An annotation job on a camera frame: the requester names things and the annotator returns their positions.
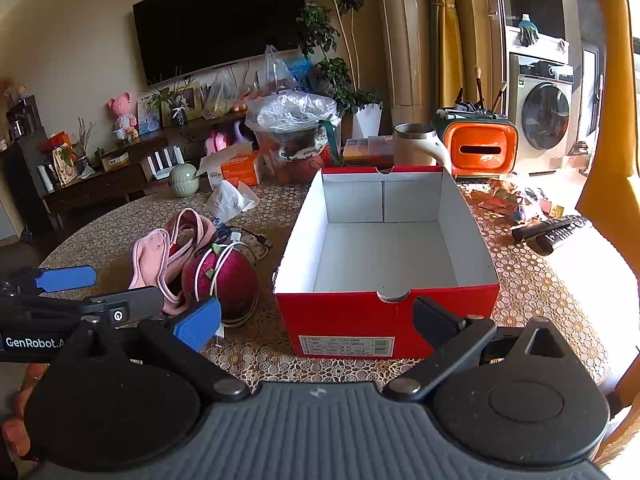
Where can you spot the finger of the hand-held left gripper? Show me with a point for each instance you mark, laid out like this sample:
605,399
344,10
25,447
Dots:
125,307
65,278

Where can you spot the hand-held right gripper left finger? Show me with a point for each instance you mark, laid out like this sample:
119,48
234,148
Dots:
197,322

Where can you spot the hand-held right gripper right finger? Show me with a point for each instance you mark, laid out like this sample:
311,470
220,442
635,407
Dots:
432,316

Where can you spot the pink plush ball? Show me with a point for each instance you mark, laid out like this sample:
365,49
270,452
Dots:
235,280

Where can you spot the pink fleece slipper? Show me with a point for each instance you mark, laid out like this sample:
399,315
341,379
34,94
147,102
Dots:
150,255
192,225

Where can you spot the red shoe box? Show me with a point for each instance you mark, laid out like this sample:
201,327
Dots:
350,325

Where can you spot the person's left hand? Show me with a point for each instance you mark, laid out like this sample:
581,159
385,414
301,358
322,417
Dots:
20,402

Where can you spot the dark wooden cabinet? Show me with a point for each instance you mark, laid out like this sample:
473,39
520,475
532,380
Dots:
100,180

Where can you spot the printed gift bag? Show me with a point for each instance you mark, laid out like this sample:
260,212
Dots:
62,162

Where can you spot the white tissue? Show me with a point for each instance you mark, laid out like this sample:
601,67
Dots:
230,200

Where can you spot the dried flower vase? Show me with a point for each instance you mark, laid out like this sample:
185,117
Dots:
82,147

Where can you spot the small blue and pink toy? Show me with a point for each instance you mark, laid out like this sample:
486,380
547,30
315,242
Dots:
520,215

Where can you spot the snack wrapper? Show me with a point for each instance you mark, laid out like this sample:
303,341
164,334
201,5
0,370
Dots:
505,190

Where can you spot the white router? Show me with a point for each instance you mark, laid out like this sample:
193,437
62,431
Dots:
162,162

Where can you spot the orange cardboard box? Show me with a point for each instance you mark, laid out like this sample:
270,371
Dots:
240,170

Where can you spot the small yellow box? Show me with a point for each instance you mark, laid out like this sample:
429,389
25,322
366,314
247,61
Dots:
556,210

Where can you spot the black coffee machine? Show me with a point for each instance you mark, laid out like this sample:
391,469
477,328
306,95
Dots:
20,120

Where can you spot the cream mug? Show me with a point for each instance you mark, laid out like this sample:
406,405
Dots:
417,145

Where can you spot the orange tissue box organizer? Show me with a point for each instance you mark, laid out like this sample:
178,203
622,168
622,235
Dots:
480,147

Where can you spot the pink plush bear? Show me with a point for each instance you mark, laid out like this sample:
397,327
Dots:
120,110

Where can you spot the colourful bead organizer box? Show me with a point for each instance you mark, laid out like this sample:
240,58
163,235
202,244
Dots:
367,150

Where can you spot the red printed bag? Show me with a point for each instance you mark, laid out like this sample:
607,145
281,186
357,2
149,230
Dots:
300,167

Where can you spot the purple toy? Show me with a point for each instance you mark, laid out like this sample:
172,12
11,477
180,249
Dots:
242,132

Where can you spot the white planter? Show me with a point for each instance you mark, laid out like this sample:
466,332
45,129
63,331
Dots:
367,120

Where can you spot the clear plastic bag over bowl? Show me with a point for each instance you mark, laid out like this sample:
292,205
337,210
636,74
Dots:
292,115

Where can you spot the paint brush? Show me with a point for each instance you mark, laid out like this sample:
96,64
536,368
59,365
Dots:
478,85
499,95

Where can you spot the silver washing machine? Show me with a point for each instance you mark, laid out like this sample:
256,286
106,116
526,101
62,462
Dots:
545,110

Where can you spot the white and blue plastic bag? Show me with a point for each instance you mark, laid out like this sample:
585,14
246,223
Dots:
277,70

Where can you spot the yellow curtain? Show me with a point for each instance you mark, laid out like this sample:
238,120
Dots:
447,35

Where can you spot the cream standing air conditioner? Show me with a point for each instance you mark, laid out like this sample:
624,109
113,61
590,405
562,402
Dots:
400,35

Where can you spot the black television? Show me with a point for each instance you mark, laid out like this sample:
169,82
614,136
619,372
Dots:
215,20

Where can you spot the green indoor plant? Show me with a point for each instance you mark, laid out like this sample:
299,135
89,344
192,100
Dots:
325,35

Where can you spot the small picture frame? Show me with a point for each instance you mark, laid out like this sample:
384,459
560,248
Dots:
149,112

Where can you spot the photo frame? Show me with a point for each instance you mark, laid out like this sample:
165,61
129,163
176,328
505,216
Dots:
187,97

